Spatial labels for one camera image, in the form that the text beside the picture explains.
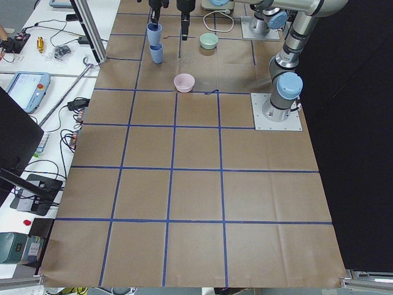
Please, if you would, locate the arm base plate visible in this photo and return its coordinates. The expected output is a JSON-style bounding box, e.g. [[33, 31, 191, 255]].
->
[[241, 16, 280, 42], [251, 93, 303, 132]]

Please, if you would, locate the green power supply box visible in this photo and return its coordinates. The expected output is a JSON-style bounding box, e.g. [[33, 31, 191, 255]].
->
[[1, 232, 44, 264]]

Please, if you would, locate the blue cup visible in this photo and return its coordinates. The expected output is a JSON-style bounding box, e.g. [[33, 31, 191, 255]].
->
[[147, 23, 162, 46], [149, 42, 163, 64]]

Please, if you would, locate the mint green bowl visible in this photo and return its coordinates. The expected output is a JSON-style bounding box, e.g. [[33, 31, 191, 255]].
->
[[200, 33, 219, 50]]

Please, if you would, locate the metal rod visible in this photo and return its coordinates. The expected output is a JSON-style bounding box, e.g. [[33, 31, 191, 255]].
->
[[38, 63, 94, 127]]

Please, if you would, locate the black monitor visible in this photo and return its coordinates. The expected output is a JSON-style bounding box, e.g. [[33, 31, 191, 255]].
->
[[0, 87, 45, 207]]

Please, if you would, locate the aluminium frame post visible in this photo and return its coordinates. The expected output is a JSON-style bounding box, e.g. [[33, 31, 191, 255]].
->
[[70, 0, 107, 65]]

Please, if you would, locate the black power adapter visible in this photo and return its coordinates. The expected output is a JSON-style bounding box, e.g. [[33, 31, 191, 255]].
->
[[67, 97, 90, 111]]

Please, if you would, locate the pink bowl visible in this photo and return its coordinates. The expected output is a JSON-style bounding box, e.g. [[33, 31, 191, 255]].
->
[[173, 73, 195, 93]]

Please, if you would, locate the yellow tool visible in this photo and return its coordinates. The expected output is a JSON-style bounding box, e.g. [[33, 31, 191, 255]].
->
[[36, 37, 44, 53]]

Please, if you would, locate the white power cable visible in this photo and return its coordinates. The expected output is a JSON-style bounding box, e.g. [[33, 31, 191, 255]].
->
[[203, 8, 234, 34]]

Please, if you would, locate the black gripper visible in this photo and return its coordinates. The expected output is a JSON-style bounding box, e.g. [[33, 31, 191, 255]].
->
[[148, 0, 197, 42]]

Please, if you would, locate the teach pendant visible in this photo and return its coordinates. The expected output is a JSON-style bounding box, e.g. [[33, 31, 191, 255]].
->
[[6, 71, 50, 114]]

